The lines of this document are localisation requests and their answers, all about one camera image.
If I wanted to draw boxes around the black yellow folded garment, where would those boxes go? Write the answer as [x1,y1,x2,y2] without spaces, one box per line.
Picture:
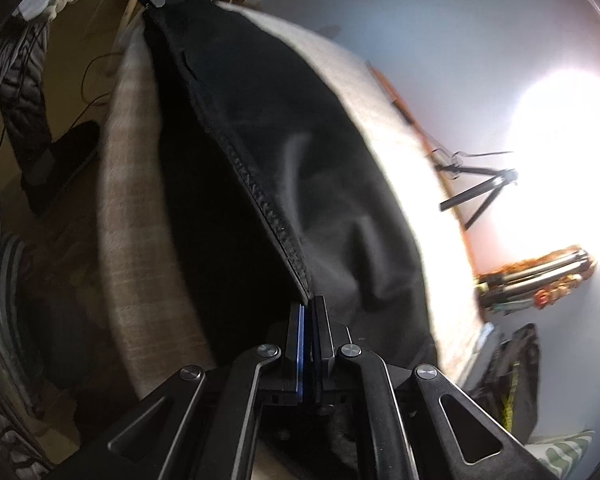
[465,323,541,444]

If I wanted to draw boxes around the dark quilted jacket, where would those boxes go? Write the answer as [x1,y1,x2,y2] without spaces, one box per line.
[0,23,52,172]

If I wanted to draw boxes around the folded silver tripod stand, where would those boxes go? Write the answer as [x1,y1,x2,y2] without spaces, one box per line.
[476,246,596,315]

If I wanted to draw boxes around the black pants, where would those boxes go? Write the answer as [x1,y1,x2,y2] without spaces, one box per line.
[144,0,438,368]

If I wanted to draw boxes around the beige plaid bed blanket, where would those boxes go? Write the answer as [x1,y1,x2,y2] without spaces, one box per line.
[98,11,482,396]

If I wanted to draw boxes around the green leaf pattern pillow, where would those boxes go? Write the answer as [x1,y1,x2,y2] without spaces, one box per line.
[524,430,595,479]

